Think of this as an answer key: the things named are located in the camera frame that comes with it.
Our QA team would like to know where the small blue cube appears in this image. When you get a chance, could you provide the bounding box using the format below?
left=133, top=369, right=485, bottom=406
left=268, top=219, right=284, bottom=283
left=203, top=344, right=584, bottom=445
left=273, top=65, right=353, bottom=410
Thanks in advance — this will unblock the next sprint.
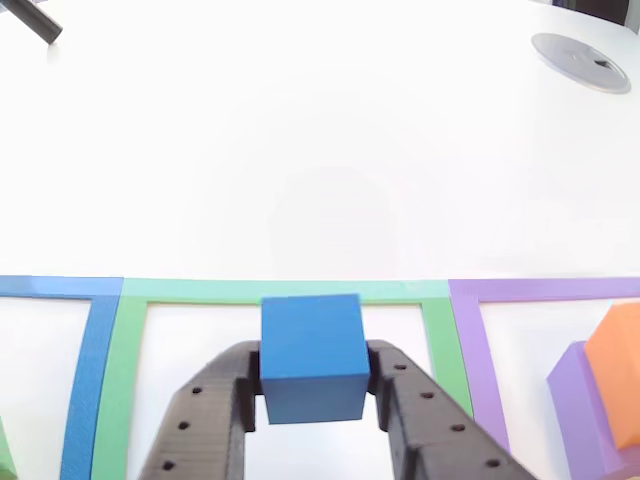
left=259, top=293, right=372, bottom=426

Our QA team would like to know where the green block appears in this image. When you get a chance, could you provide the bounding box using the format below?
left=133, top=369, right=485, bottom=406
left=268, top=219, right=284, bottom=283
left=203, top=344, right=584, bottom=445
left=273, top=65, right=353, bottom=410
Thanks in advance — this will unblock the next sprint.
left=0, top=417, right=19, bottom=480

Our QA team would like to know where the purple flat block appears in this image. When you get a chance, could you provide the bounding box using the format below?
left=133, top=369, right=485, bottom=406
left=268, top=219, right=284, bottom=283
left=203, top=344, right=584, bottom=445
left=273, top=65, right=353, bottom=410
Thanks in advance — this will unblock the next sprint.
left=546, top=339, right=640, bottom=480

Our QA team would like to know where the orange block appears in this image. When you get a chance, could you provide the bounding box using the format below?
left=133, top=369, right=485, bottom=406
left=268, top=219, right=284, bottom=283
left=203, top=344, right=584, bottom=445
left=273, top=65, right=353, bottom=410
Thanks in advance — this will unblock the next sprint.
left=584, top=301, right=640, bottom=451

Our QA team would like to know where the thin black rod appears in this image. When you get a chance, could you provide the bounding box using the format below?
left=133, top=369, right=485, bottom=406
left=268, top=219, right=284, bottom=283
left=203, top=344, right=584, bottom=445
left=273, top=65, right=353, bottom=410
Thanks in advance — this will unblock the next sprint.
left=0, top=0, right=64, bottom=44

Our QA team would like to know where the purple square frame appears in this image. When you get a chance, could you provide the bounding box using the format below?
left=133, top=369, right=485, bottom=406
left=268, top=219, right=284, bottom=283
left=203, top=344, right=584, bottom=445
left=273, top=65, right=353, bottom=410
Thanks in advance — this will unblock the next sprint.
left=447, top=277, right=640, bottom=454

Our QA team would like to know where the green square frame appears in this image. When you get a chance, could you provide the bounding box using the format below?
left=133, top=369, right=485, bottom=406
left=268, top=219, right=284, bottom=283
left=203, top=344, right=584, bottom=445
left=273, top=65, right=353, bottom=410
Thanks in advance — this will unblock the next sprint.
left=92, top=278, right=475, bottom=480

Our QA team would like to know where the blue square frame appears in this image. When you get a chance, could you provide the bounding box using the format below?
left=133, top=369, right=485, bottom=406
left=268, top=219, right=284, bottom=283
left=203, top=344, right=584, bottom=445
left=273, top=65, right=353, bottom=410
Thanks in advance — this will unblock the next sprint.
left=0, top=275, right=125, bottom=480

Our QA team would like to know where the round silver cable grommet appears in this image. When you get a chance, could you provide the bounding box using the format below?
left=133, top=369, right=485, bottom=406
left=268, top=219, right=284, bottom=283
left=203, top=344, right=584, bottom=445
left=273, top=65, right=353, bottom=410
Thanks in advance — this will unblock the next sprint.
left=530, top=32, right=633, bottom=95

